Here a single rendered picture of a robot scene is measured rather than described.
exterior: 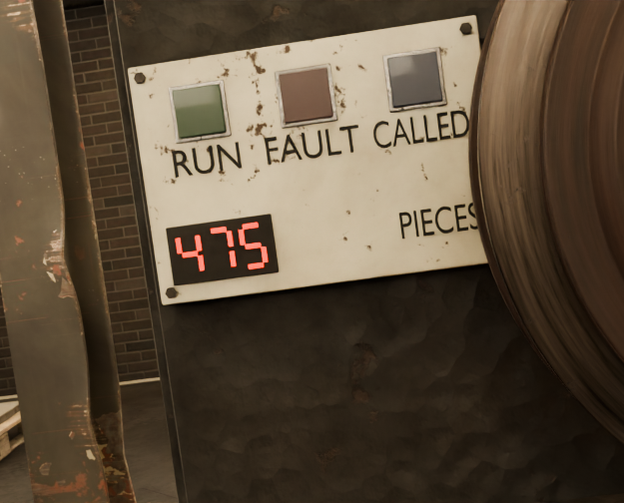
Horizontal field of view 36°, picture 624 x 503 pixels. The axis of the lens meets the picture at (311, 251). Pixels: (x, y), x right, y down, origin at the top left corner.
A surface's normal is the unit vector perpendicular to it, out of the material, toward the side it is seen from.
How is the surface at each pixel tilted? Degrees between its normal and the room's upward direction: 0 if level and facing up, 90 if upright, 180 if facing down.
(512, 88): 90
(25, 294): 90
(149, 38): 90
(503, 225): 90
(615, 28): 66
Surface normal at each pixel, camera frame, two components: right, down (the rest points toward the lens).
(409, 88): -0.08, 0.07
